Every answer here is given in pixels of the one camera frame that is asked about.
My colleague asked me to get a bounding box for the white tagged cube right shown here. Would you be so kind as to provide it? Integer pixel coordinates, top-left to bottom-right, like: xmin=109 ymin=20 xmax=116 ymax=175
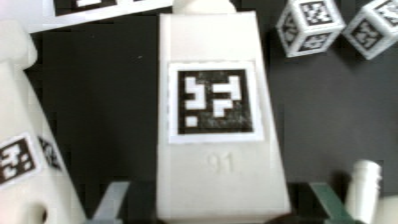
xmin=344 ymin=0 xmax=398 ymax=60

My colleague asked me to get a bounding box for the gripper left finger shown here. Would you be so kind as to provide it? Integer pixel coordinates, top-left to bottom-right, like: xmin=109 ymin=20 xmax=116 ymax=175
xmin=86 ymin=182 xmax=130 ymax=224

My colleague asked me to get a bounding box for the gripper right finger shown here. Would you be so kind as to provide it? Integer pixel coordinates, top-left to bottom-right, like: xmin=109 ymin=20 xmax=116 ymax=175
xmin=310 ymin=183 xmax=361 ymax=224

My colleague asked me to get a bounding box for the white tagged cube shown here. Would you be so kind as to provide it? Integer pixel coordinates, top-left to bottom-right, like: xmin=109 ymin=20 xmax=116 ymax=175
xmin=344 ymin=0 xmax=398 ymax=60
xmin=276 ymin=0 xmax=345 ymax=57

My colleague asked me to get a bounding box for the white tagged cube left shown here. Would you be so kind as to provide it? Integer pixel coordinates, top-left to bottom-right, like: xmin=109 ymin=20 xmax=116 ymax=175
xmin=276 ymin=0 xmax=345 ymax=57

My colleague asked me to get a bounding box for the white chair seat part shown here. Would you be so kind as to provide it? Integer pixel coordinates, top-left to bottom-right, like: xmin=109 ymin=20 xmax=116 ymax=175
xmin=345 ymin=160 xmax=398 ymax=224

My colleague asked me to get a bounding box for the white chair back frame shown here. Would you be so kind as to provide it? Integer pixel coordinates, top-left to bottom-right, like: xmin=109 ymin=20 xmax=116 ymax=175
xmin=0 ymin=20 xmax=88 ymax=224

